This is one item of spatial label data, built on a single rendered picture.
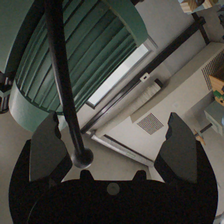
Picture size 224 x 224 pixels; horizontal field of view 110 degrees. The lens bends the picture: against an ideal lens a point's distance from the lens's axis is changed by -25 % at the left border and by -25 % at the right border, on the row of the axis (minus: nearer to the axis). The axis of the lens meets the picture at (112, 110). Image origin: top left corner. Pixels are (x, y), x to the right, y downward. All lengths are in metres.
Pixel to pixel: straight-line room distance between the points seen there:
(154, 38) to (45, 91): 1.52
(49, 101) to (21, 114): 0.08
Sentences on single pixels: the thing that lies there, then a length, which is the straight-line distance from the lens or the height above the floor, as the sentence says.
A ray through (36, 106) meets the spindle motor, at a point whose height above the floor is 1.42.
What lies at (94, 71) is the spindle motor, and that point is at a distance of 0.17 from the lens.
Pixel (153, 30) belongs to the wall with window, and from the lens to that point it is 1.61.
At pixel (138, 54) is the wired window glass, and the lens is 1.62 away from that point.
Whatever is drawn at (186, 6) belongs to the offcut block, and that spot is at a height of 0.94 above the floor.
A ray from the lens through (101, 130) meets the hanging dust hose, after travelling 1.90.
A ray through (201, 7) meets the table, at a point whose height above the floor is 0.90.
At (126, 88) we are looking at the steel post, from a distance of 1.55.
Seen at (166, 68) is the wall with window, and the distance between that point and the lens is 1.75.
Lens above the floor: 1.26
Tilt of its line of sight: 23 degrees up
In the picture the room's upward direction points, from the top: 132 degrees counter-clockwise
